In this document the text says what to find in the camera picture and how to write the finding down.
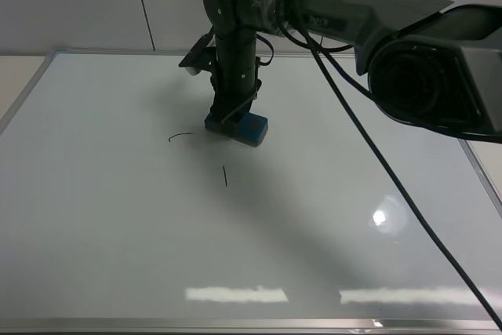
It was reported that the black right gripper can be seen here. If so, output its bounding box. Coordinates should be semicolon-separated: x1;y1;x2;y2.
209;31;257;123

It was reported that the blue board eraser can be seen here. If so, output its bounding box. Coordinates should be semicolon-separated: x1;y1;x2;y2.
204;112;268;147

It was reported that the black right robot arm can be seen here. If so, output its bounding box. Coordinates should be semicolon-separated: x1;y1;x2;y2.
203;0;501;143

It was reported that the white aluminium-framed whiteboard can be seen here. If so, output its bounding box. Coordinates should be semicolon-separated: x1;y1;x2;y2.
1;52;498;334

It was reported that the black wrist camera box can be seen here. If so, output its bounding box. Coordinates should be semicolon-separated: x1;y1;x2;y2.
178;33;216;76

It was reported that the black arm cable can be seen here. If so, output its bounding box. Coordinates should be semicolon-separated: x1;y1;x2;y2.
219;0;502;332

